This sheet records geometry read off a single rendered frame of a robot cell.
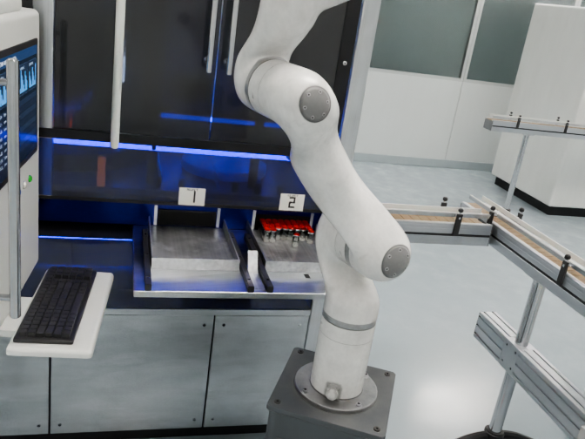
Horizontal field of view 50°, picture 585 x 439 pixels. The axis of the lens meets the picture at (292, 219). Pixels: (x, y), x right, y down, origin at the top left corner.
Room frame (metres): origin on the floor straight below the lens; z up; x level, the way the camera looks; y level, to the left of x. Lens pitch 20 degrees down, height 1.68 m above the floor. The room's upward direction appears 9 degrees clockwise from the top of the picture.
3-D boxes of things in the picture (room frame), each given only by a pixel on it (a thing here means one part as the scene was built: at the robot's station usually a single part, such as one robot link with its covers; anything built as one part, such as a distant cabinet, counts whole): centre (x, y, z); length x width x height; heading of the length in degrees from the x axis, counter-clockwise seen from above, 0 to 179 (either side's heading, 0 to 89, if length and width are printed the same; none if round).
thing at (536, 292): (2.16, -0.95, 0.46); 0.09 x 0.09 x 0.77; 17
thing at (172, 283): (1.83, 0.13, 0.87); 0.70 x 0.48 x 0.02; 107
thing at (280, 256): (1.94, -0.01, 0.90); 0.34 x 0.26 x 0.04; 17
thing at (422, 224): (2.34, -0.45, 0.92); 0.69 x 0.16 x 0.16; 107
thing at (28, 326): (1.49, 0.59, 0.82); 0.40 x 0.14 x 0.02; 11
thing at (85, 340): (1.49, 0.62, 0.79); 0.45 x 0.28 x 0.03; 11
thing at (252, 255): (1.68, 0.09, 0.91); 0.14 x 0.03 x 0.06; 17
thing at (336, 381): (1.22, -0.15, 0.95); 0.19 x 0.19 x 0.18
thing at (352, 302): (1.25, -0.14, 1.16); 0.19 x 0.12 x 0.24; 34
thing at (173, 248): (1.84, 0.31, 0.90); 0.34 x 0.26 x 0.04; 17
